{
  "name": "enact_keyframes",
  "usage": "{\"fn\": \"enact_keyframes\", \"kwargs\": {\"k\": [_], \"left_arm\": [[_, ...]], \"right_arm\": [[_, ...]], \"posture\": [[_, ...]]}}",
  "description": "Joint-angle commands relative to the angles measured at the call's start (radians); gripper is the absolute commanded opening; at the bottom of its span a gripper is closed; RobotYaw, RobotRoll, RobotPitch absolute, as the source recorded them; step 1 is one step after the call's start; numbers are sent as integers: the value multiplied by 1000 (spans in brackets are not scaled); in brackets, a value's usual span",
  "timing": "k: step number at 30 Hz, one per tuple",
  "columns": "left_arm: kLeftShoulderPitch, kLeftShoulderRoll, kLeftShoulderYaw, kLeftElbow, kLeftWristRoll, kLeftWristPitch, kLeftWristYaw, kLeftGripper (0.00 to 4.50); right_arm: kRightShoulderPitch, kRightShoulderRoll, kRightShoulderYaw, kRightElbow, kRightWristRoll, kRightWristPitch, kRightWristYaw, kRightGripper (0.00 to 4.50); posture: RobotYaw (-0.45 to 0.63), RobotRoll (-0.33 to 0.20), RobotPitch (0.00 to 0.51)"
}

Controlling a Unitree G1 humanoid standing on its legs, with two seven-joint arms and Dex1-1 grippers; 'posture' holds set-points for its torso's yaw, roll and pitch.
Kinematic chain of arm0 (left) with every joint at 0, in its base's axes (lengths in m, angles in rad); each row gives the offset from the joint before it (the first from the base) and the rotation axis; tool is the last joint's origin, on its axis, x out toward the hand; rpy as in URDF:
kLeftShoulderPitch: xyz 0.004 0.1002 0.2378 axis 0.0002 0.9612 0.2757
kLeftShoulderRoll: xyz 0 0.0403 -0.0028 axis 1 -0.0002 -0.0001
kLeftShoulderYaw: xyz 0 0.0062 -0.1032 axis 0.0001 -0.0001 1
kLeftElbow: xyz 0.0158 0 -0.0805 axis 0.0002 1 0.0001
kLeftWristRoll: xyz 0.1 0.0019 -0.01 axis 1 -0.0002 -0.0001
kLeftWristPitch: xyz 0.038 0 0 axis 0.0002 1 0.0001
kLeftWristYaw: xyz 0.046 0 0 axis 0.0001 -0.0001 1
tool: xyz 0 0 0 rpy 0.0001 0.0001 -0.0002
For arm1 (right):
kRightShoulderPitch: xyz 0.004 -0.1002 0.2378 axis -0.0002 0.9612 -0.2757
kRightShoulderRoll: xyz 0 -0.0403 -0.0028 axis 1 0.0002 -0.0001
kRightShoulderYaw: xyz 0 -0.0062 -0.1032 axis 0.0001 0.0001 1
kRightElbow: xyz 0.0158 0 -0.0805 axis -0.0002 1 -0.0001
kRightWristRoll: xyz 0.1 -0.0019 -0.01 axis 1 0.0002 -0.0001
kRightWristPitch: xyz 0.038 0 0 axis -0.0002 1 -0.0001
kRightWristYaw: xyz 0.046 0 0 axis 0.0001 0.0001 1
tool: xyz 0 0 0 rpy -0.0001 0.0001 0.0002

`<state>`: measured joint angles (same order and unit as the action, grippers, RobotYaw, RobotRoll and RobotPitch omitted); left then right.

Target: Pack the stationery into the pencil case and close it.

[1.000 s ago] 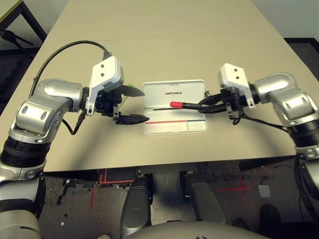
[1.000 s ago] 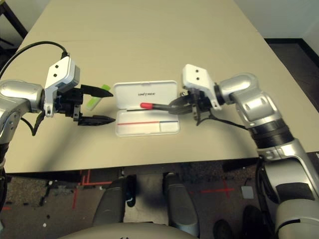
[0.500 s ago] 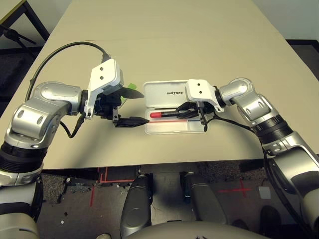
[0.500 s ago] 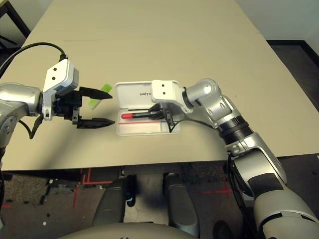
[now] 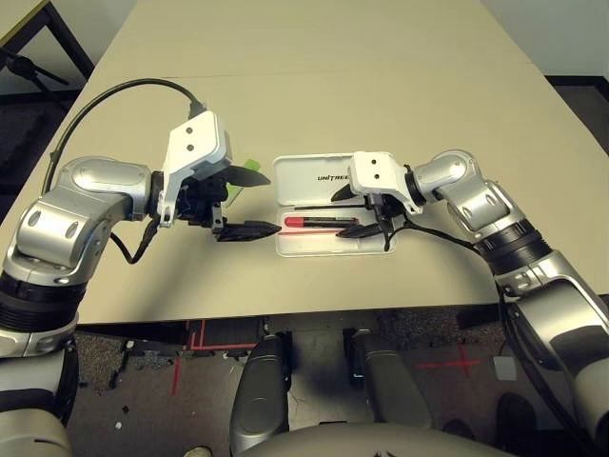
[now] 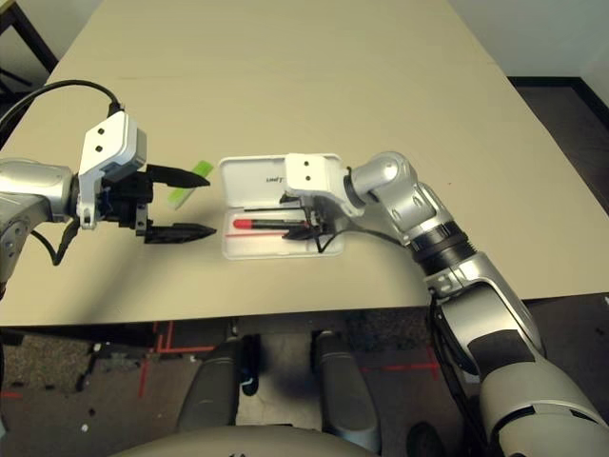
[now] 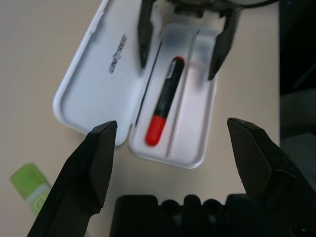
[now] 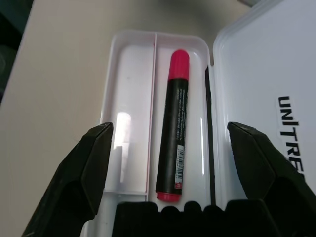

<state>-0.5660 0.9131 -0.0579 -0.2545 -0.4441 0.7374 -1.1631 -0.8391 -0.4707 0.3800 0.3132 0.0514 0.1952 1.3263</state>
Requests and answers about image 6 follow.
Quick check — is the black tripod stand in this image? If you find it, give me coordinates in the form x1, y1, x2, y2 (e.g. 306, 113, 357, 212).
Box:
0, 66, 34, 96

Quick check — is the green highlighter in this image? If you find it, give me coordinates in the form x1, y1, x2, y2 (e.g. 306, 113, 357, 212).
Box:
168, 160, 210, 209

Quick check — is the grey robot left leg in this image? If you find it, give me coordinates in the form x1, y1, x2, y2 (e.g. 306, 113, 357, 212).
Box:
178, 345, 263, 429

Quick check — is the black table foot bar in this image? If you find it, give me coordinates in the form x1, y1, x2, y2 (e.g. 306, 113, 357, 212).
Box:
70, 327, 158, 356

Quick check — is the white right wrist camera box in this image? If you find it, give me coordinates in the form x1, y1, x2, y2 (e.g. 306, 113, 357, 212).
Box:
284, 152, 365, 220

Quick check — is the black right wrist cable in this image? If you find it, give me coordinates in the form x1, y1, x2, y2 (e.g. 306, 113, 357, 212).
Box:
316, 223, 481, 429

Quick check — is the grey robot torso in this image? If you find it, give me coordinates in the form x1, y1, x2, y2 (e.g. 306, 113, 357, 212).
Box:
111, 425, 377, 457

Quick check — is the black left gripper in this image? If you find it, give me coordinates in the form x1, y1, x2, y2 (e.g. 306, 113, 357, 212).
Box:
99, 165, 219, 246

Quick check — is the black shoe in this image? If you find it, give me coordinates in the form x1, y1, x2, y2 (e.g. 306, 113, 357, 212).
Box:
408, 423, 448, 457

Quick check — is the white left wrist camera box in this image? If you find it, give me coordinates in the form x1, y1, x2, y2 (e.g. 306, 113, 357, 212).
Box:
75, 111, 149, 231

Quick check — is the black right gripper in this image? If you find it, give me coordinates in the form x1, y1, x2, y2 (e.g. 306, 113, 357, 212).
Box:
280, 192, 337, 242

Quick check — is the grey robot leg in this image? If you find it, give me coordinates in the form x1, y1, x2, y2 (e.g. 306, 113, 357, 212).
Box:
178, 345, 263, 429
311, 331, 382, 453

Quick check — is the grey robot right leg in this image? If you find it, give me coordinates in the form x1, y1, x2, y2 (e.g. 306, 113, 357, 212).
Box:
311, 331, 382, 453

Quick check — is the white plastic pencil case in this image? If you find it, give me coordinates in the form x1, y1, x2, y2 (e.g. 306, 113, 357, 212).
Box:
217, 151, 346, 262

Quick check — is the beige side table black frame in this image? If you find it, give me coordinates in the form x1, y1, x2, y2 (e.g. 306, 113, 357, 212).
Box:
0, 7, 59, 96

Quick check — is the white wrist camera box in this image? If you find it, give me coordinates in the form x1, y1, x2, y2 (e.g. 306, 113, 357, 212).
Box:
284, 152, 365, 220
75, 111, 149, 231

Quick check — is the red and black marker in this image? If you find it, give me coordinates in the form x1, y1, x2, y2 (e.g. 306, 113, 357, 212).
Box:
231, 217, 305, 232

